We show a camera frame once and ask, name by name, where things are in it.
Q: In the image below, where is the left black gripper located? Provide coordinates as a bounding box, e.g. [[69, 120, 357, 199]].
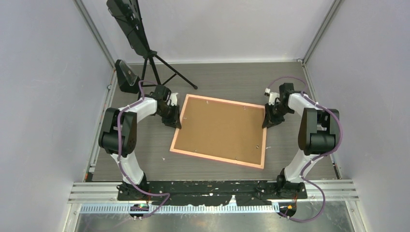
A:
[[157, 103, 182, 129]]

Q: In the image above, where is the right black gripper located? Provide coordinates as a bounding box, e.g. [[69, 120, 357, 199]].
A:
[[264, 102, 293, 129]]

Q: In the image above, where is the brown cardboard backing board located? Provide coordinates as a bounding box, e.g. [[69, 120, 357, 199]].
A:
[[173, 97, 265, 165]]

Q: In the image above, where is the pink wooden picture frame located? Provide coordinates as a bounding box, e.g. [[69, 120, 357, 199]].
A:
[[169, 93, 268, 170]]

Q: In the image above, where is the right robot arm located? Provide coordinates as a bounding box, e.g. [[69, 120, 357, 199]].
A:
[[262, 83, 341, 199]]

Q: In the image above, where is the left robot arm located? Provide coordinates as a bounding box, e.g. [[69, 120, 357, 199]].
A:
[[98, 85, 182, 200]]

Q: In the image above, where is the black wedge stand base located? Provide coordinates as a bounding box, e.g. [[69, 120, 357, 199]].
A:
[[115, 59, 141, 94]]

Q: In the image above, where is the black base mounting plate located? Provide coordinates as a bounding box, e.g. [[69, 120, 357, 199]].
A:
[[117, 180, 308, 206]]

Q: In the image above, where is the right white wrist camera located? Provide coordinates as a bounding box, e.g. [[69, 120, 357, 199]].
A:
[[264, 89, 280, 105]]

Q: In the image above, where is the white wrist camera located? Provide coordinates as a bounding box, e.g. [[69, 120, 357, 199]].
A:
[[168, 93, 178, 106], [264, 89, 280, 105]]

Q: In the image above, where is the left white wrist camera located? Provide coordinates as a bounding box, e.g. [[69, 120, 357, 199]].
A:
[[168, 93, 178, 106]]

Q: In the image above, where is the black camera tripod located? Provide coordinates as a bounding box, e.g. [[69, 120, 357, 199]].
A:
[[139, 50, 198, 89]]

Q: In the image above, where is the aluminium rail front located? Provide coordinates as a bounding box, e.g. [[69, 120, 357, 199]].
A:
[[68, 180, 359, 214]]

